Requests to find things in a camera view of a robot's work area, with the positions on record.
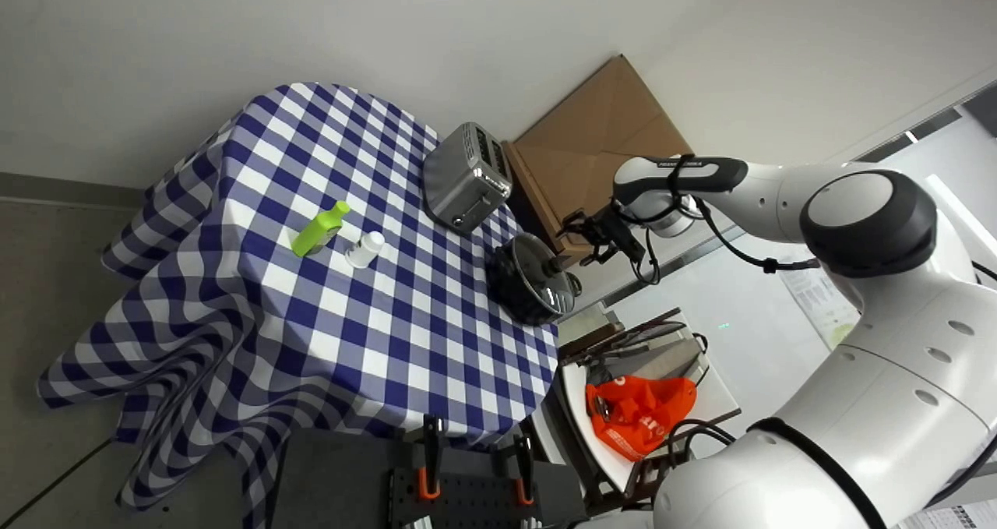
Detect blue white checkered tablecloth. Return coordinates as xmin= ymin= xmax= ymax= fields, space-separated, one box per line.
xmin=37 ymin=83 xmax=560 ymax=529

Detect glass lid with black knob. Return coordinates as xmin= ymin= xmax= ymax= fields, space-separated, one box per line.
xmin=516 ymin=236 xmax=579 ymax=317

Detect printed paper sheet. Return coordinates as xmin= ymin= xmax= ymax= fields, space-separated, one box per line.
xmin=779 ymin=266 xmax=861 ymax=351

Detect black orange clamp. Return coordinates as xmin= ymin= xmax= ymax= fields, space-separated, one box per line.
xmin=417 ymin=414 xmax=446 ymax=503
xmin=513 ymin=433 xmax=537 ymax=508

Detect brown cardboard box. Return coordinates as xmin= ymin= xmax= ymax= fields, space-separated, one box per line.
xmin=502 ymin=54 xmax=695 ymax=259

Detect orange plastic bag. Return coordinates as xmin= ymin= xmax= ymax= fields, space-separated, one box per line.
xmin=585 ymin=375 xmax=699 ymax=463

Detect small white bottle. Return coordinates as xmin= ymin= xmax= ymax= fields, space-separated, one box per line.
xmin=344 ymin=231 xmax=386 ymax=270

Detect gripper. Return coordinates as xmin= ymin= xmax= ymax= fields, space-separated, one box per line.
xmin=559 ymin=206 xmax=649 ymax=270

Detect silver toaster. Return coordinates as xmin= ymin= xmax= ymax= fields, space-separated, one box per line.
xmin=422 ymin=122 xmax=514 ymax=237

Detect green plastic bottle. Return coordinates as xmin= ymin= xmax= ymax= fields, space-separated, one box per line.
xmin=291 ymin=200 xmax=352 ymax=259

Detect black pot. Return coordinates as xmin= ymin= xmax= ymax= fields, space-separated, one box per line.
xmin=486 ymin=232 xmax=583 ymax=327

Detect white table with dark frame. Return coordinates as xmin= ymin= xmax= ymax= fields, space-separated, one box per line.
xmin=545 ymin=306 xmax=742 ymax=508

